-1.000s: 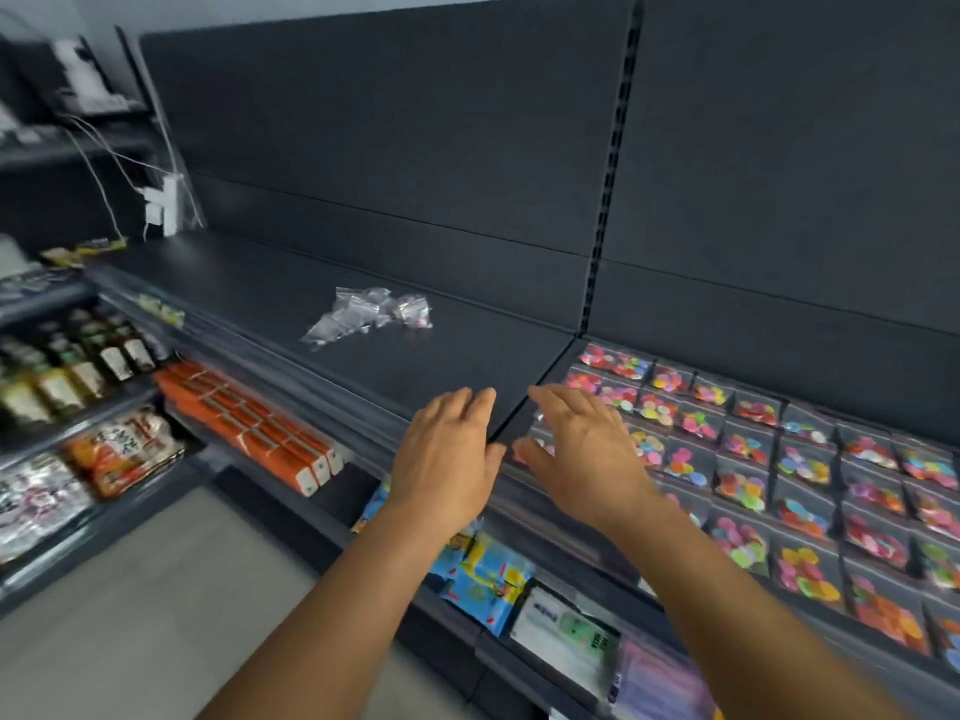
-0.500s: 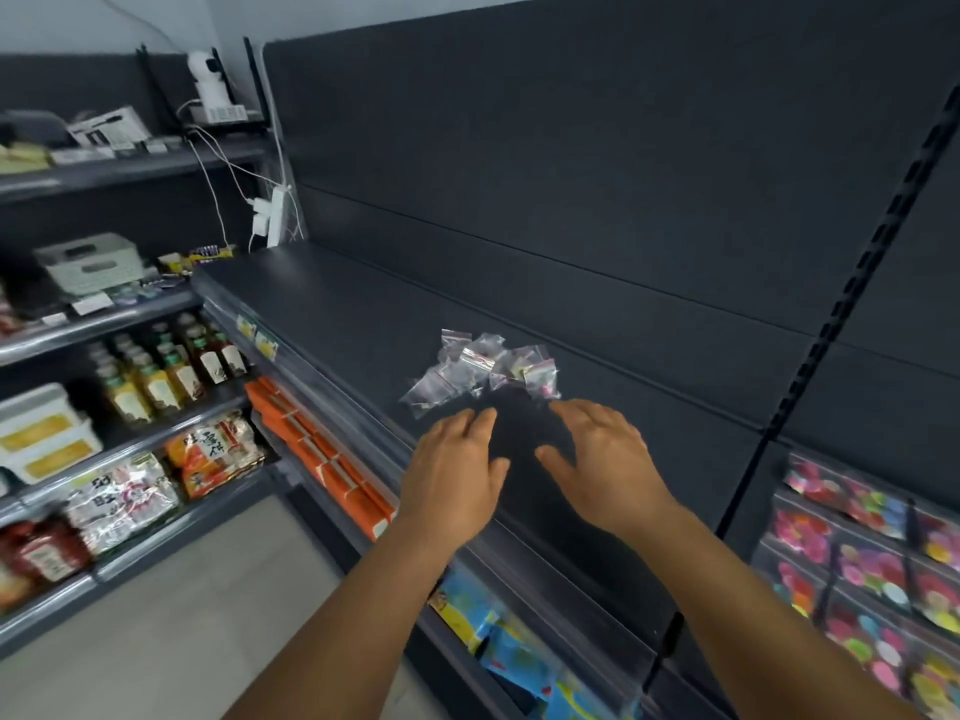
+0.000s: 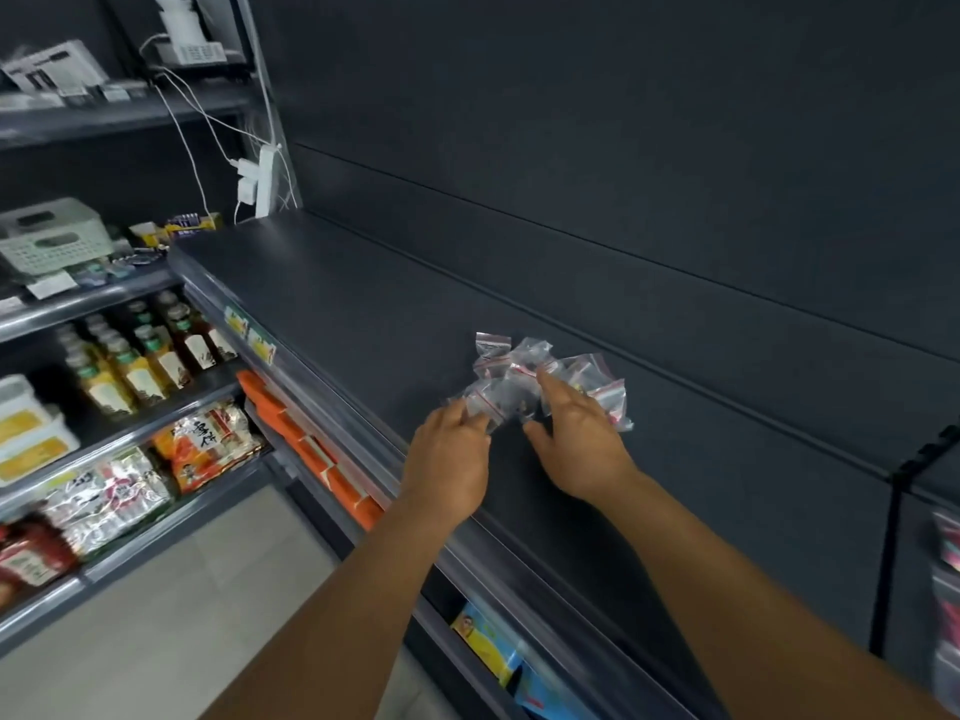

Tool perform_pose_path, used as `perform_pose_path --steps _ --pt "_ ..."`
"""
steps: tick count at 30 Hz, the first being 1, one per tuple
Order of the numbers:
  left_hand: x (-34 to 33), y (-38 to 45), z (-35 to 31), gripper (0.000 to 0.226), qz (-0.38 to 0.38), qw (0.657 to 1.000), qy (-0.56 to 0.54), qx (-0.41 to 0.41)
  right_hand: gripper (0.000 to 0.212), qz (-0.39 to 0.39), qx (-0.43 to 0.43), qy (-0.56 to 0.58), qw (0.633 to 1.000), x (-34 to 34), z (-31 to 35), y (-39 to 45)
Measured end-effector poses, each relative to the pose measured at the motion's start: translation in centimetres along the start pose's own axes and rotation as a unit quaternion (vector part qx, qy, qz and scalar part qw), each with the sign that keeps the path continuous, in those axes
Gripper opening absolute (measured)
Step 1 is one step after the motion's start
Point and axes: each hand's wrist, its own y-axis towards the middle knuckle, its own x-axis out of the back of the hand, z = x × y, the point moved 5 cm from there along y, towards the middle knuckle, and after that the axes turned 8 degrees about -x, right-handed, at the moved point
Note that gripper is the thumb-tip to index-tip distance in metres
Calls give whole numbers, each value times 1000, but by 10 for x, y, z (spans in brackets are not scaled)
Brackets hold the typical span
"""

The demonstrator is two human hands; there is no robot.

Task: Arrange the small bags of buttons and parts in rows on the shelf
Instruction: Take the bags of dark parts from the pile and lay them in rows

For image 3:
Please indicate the person's left hand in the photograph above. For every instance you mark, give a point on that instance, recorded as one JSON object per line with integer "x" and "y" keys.
{"x": 446, "y": 464}

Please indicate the person's right hand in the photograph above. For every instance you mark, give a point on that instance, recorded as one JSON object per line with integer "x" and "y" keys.
{"x": 585, "y": 457}

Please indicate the pile of transparent button bags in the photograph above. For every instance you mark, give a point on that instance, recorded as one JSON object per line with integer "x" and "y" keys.
{"x": 517, "y": 382}

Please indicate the grid of arranged button bags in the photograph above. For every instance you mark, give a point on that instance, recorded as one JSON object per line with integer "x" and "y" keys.
{"x": 946, "y": 607}

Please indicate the person's right forearm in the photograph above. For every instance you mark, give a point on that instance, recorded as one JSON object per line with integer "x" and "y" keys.
{"x": 765, "y": 629}

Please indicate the row of orange boxes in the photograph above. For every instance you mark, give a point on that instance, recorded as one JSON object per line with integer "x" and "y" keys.
{"x": 300, "y": 442}

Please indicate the blue yellow snack packet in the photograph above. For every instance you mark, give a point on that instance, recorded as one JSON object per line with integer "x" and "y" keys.
{"x": 484, "y": 641}

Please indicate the yellow green price label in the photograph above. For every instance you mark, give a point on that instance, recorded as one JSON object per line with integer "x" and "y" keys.
{"x": 236, "y": 322}
{"x": 262, "y": 346}

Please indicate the row of brown sauce bottles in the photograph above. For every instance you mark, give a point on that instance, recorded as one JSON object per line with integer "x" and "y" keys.
{"x": 142, "y": 367}

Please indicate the clear package with white item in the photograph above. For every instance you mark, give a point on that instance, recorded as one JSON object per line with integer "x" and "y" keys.
{"x": 264, "y": 179}

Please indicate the silver snack packet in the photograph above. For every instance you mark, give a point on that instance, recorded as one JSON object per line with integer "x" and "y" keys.
{"x": 105, "y": 502}

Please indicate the yellow black small packet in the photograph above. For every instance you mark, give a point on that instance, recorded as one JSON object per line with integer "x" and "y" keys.
{"x": 187, "y": 223}

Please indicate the white yellow tub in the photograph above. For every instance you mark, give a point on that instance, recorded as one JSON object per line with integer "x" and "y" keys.
{"x": 19, "y": 412}
{"x": 37, "y": 453}

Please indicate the white price tag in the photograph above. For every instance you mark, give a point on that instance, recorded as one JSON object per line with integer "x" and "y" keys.
{"x": 51, "y": 284}

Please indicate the dark grey side shelving unit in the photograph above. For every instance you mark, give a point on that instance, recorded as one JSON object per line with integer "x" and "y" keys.
{"x": 112, "y": 116}

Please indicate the white paper box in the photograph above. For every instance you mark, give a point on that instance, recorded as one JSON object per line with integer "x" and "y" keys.
{"x": 52, "y": 67}

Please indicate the white security camera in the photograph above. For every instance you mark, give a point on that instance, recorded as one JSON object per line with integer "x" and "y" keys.
{"x": 184, "y": 37}

